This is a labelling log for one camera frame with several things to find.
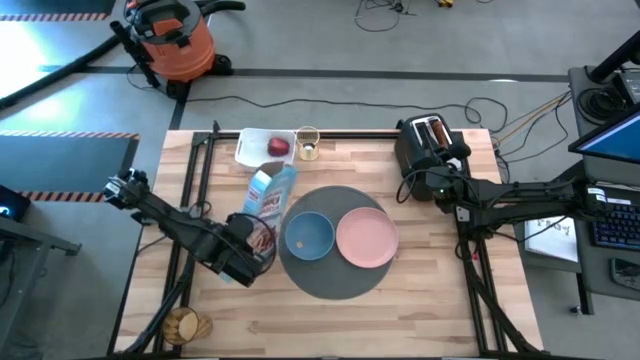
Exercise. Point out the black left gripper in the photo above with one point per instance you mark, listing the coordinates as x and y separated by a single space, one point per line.
235 265

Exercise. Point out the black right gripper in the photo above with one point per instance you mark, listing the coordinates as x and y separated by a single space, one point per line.
450 162

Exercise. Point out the blue cinnamon cereal box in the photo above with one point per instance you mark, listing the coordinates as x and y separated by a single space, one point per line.
270 195

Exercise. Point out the blue bowl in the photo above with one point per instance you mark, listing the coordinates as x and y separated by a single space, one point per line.
310 232

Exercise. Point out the white plastic bin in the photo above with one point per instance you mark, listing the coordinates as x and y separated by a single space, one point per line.
252 147

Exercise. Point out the red apple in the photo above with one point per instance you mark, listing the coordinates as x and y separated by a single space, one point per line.
279 147

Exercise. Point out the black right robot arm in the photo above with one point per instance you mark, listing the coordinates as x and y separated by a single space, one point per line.
525 200

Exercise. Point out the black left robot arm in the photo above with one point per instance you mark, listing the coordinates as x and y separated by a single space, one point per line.
170 222

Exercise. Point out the black two-slot toaster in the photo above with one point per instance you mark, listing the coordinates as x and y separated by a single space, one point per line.
412 160

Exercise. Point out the grey round woven placemat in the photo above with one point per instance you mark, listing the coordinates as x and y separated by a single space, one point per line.
330 280

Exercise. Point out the pink plate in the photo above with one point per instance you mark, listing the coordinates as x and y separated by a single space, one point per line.
367 237

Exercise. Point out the white paper with writing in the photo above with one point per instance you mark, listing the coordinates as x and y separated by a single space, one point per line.
550 245

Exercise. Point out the small yellow floor object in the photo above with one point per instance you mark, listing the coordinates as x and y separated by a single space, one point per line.
446 3

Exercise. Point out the blue-screen monitor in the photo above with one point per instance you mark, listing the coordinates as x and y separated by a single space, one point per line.
615 140

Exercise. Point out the backlit black keyboard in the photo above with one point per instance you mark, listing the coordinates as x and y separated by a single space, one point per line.
620 227

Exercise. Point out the grey computer desk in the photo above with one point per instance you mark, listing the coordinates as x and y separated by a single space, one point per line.
595 275

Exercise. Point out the dark floor mat striped edge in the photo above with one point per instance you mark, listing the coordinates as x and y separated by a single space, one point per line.
60 160

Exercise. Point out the grey side table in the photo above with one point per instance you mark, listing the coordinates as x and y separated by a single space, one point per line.
30 235

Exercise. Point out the dark desk gadget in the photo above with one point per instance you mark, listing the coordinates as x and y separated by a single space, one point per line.
627 275

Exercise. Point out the orange shop vacuum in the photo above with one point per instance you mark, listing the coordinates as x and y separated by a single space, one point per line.
182 50

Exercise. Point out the black device with blue light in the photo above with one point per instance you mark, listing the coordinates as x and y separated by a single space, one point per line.
12 205

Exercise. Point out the black aluminium table frame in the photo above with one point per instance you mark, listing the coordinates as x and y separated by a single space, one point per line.
350 133

